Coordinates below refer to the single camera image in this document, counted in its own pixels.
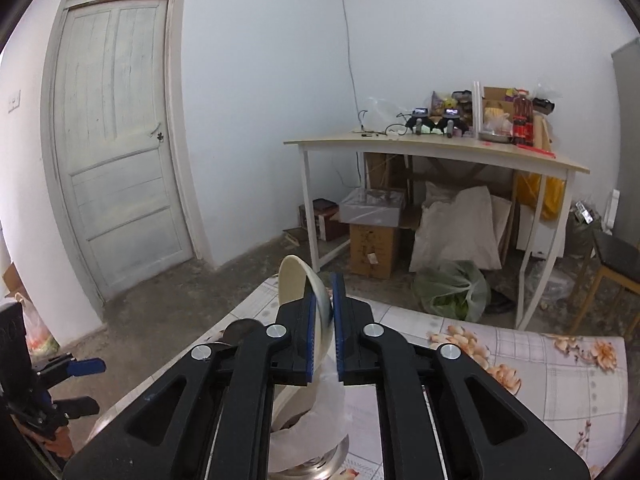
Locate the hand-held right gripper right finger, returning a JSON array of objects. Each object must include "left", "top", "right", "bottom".
[{"left": 332, "top": 272, "right": 591, "bottom": 480}]

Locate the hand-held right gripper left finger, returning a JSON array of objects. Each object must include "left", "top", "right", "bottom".
[{"left": 62, "top": 285, "right": 321, "bottom": 480}]

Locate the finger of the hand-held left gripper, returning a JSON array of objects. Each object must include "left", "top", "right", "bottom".
[
  {"left": 51, "top": 395, "right": 101, "bottom": 419},
  {"left": 32, "top": 356, "right": 107, "bottom": 382}
]

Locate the cream plastic spoon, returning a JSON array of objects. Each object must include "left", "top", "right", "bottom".
[{"left": 277, "top": 255, "right": 334, "bottom": 388}]

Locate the white cup holder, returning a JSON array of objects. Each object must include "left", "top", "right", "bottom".
[{"left": 270, "top": 352, "right": 349, "bottom": 466}]

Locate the plastic bag with orange contents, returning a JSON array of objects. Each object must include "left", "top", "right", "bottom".
[{"left": 21, "top": 300, "right": 60, "bottom": 357}]

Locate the tall cardboard box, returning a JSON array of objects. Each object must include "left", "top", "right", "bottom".
[{"left": 349, "top": 224, "right": 402, "bottom": 279}]

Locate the green vegetable bag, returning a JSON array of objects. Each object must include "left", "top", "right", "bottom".
[{"left": 412, "top": 260, "right": 492, "bottom": 322}]

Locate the dark red wooden box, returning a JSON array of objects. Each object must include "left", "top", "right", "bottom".
[{"left": 299, "top": 198, "right": 349, "bottom": 242}]

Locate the white sack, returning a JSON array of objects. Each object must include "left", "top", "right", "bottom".
[{"left": 410, "top": 182, "right": 502, "bottom": 273}]

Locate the white desk with wooden top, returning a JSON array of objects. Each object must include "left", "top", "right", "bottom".
[{"left": 284, "top": 130, "right": 591, "bottom": 331}]

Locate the floral plaid tablecloth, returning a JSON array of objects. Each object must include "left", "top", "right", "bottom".
[{"left": 87, "top": 275, "right": 628, "bottom": 480}]

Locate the white storage box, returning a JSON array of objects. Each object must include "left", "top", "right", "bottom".
[{"left": 517, "top": 205, "right": 566, "bottom": 261}]

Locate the crumpled clear bag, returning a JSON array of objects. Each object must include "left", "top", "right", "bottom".
[{"left": 366, "top": 96, "right": 402, "bottom": 132}]

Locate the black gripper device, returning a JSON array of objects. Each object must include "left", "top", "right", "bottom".
[
  {"left": 432, "top": 106, "right": 469, "bottom": 139},
  {"left": 404, "top": 107, "right": 432, "bottom": 136}
]

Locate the white panelled door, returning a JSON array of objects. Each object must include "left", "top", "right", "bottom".
[{"left": 42, "top": 0, "right": 207, "bottom": 302}]

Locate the yellow plastic bag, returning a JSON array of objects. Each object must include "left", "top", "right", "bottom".
[{"left": 515, "top": 172, "right": 566, "bottom": 221}]

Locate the dark green bag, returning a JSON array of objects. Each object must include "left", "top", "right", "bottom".
[{"left": 567, "top": 200, "right": 602, "bottom": 257}]

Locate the clear plastic tube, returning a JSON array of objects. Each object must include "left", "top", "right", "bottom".
[{"left": 472, "top": 80, "right": 485, "bottom": 133}]

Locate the red oil bottle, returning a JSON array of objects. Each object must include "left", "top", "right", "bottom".
[{"left": 512, "top": 91, "right": 535, "bottom": 147}]

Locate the wooden chair with black seat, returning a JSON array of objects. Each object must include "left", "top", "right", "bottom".
[{"left": 570, "top": 230, "right": 640, "bottom": 342}]

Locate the white plastic device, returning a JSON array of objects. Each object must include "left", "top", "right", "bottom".
[{"left": 604, "top": 189, "right": 619, "bottom": 232}]

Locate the silver refrigerator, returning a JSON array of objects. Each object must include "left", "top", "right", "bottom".
[{"left": 611, "top": 37, "right": 640, "bottom": 241}]

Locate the wall cable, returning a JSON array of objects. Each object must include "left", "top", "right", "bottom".
[{"left": 339, "top": 0, "right": 367, "bottom": 133}]

